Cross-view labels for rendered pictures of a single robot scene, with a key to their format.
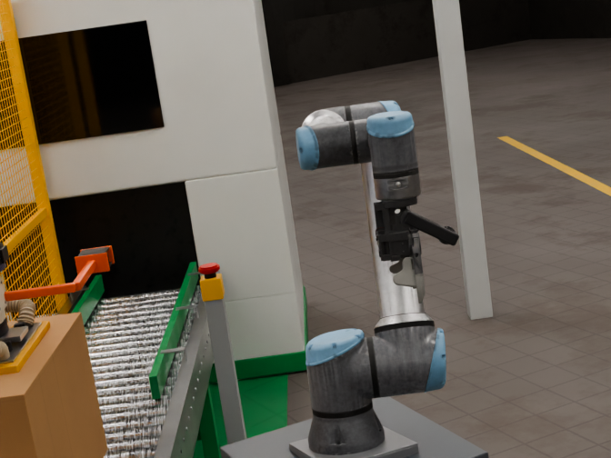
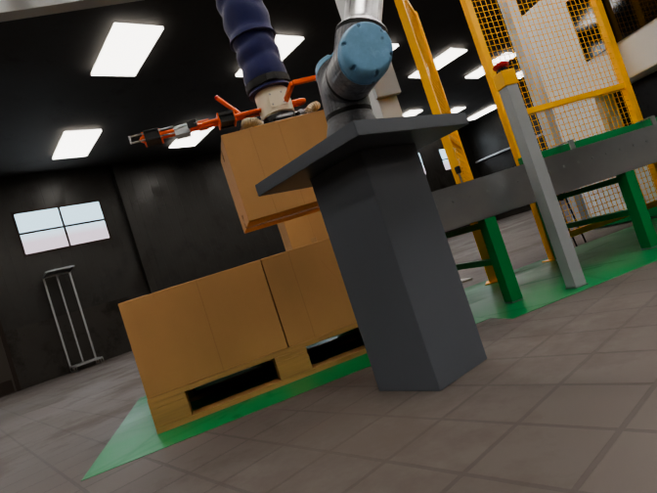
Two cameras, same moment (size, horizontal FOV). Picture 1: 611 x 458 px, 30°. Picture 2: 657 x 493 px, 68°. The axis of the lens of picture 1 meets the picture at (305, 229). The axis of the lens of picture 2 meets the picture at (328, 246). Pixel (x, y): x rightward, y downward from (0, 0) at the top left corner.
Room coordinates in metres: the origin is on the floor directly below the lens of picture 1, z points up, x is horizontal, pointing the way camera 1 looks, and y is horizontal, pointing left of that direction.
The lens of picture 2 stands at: (2.03, -1.45, 0.43)
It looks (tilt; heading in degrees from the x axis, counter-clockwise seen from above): 2 degrees up; 73
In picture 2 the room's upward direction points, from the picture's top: 18 degrees counter-clockwise
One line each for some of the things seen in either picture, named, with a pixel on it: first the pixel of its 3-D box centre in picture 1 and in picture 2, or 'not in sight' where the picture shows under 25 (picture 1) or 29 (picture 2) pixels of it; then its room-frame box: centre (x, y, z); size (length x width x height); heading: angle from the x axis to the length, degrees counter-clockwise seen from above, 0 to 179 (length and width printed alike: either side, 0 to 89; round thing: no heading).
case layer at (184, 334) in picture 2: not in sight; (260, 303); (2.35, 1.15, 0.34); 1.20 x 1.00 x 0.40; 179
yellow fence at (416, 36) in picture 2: not in sight; (449, 132); (4.04, 1.54, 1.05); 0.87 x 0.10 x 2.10; 51
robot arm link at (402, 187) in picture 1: (397, 187); not in sight; (2.20, -0.19, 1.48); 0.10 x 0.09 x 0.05; 178
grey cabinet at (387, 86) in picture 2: not in sight; (381, 76); (3.78, 1.74, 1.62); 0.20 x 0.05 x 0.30; 179
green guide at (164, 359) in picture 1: (186, 317); (646, 126); (4.53, 0.54, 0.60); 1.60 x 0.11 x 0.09; 179
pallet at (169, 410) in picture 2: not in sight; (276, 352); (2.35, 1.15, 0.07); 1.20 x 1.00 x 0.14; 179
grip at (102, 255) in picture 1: (95, 260); not in sight; (2.97, 0.57, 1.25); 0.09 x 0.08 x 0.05; 88
